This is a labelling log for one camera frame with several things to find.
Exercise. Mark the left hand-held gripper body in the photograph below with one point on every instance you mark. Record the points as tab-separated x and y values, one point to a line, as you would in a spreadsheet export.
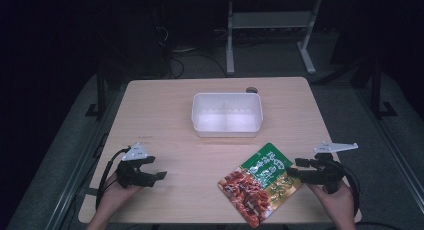
133	176

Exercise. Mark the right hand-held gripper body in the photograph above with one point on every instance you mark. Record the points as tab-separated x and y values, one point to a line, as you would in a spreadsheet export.
325	173

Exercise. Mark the green and red food packet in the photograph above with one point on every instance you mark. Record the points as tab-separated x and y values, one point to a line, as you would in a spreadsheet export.
256	186

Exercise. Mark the person's left hand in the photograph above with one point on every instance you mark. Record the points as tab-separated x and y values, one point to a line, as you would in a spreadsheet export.
113	196

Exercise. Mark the person's right hand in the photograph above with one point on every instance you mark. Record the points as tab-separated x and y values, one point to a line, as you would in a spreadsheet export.
340	205

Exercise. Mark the black metal stand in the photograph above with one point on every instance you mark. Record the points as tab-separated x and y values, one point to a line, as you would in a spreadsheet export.
378	93
100	96

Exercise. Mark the small dark round cap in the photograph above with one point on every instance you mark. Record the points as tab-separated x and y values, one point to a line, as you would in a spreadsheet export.
251	89

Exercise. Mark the white divided plastic container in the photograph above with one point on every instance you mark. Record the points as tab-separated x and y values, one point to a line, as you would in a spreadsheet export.
226	115

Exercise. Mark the white-legged desk frame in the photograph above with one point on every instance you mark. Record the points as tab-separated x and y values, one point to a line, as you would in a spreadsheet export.
270	20

